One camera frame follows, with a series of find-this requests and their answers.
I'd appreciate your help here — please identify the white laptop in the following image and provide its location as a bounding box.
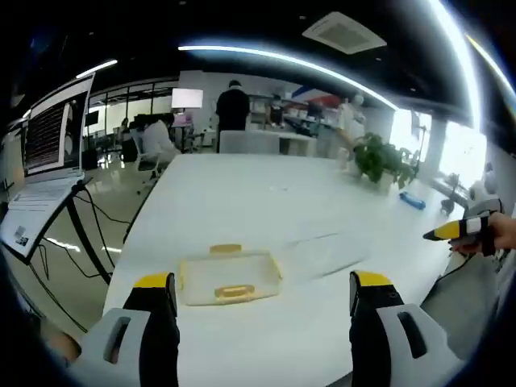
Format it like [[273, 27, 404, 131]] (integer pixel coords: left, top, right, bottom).
[[0, 72, 97, 263]]

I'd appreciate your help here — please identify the black floor cable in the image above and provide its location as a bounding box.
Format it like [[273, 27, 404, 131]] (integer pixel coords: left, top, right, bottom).
[[38, 187, 134, 283]]

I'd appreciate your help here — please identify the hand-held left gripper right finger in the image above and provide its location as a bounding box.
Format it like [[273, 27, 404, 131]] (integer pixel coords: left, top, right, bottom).
[[348, 269, 464, 387]]

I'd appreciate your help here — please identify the ceiling air conditioner unit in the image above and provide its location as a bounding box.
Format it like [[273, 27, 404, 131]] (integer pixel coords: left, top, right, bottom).
[[302, 10, 388, 56]]

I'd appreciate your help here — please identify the potted green plant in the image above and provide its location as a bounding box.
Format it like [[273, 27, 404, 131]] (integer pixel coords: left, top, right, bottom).
[[352, 132, 420, 190]]

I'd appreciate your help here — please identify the person's right hand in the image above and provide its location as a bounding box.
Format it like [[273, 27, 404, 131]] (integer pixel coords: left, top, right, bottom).
[[489, 212, 516, 251]]

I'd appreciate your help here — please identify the bright white screen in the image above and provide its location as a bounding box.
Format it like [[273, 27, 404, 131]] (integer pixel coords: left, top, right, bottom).
[[171, 88, 205, 110]]

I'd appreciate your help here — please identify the clear box with yellow buckles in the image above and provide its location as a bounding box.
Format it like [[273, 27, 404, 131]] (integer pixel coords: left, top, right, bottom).
[[177, 243, 283, 306]]

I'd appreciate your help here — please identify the wide bright ceiling light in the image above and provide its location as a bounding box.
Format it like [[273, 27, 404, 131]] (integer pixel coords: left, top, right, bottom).
[[427, 0, 485, 130]]

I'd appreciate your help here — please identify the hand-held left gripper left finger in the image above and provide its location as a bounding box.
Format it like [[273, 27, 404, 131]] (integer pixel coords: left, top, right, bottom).
[[66, 272, 181, 387]]

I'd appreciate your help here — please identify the long ceiling light strip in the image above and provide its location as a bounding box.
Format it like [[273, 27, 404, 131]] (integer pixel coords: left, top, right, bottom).
[[177, 44, 401, 110]]

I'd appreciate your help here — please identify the blue flat object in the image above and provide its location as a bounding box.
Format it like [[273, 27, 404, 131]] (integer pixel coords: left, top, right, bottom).
[[398, 191, 427, 210]]

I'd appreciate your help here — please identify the white cabinet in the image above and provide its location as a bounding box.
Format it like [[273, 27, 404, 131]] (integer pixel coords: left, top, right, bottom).
[[277, 132, 319, 157]]

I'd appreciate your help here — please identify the short ceiling light strip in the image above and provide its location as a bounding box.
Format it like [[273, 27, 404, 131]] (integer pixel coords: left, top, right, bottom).
[[75, 59, 119, 80]]

